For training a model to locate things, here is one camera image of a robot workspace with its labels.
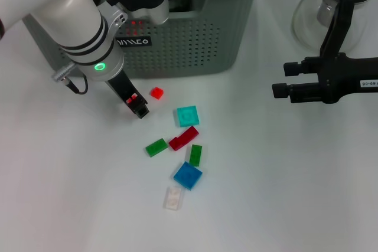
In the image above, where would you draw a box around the blue square building block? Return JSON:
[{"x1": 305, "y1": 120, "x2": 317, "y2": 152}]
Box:
[{"x1": 173, "y1": 161, "x2": 203, "y2": 191}]

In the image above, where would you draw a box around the white two-stud building block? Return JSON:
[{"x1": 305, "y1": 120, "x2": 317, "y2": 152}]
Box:
[{"x1": 163, "y1": 186, "x2": 184, "y2": 211}]

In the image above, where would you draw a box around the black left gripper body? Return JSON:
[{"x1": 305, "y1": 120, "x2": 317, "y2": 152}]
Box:
[{"x1": 106, "y1": 73, "x2": 139, "y2": 104}]

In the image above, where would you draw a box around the small red building block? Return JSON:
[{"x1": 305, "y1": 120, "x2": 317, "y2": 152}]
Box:
[{"x1": 150, "y1": 86, "x2": 165, "y2": 100}]

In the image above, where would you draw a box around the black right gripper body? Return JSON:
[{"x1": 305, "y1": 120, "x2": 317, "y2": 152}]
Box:
[{"x1": 318, "y1": 53, "x2": 378, "y2": 104}]

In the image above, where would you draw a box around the teal square building block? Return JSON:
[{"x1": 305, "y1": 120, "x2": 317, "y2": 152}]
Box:
[{"x1": 176, "y1": 106, "x2": 200, "y2": 128}]

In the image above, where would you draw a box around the glass teapot with black handle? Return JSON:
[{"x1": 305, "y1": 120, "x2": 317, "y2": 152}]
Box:
[{"x1": 291, "y1": 0, "x2": 376, "y2": 58}]

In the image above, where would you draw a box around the left arm connector cable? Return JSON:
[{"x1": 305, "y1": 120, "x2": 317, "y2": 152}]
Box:
[{"x1": 52, "y1": 68, "x2": 89, "y2": 96}]

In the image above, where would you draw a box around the grey-green perforated storage bin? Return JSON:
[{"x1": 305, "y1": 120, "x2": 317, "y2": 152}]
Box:
[{"x1": 22, "y1": 0, "x2": 266, "y2": 79}]

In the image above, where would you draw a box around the dark red building block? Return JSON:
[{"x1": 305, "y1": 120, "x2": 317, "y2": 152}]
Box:
[{"x1": 168, "y1": 126, "x2": 198, "y2": 152}]

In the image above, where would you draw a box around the green building block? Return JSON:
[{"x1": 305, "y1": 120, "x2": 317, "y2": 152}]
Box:
[
  {"x1": 145, "y1": 138, "x2": 168, "y2": 158},
  {"x1": 188, "y1": 144, "x2": 204, "y2": 166}
]

